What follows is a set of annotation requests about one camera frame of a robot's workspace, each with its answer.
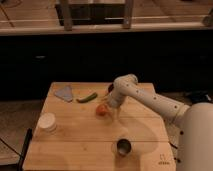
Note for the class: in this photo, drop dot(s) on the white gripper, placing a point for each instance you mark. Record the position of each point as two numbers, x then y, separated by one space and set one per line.
115 99

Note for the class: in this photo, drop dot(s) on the orange red apple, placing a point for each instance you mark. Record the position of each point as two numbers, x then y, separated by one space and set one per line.
102 110

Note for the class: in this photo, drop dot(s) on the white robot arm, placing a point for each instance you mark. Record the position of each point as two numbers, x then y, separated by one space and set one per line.
195 145

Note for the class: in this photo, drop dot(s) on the small metal cup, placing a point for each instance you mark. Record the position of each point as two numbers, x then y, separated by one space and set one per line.
123 147

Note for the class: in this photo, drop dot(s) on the white paper cup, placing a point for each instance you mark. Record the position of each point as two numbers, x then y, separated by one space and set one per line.
47 122

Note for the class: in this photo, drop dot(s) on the dark purple bowl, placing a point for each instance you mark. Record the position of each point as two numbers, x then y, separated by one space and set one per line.
110 88

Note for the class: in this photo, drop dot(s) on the green pepper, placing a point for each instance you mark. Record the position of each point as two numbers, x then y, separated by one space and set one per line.
88 98

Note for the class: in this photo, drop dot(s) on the grey blue cloth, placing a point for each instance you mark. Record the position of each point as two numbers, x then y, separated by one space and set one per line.
64 93

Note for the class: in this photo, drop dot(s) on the black rod beside table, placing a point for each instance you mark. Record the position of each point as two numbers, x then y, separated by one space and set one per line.
25 146

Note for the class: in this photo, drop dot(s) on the wooden shelf frame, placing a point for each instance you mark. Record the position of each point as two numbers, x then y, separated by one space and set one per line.
85 13

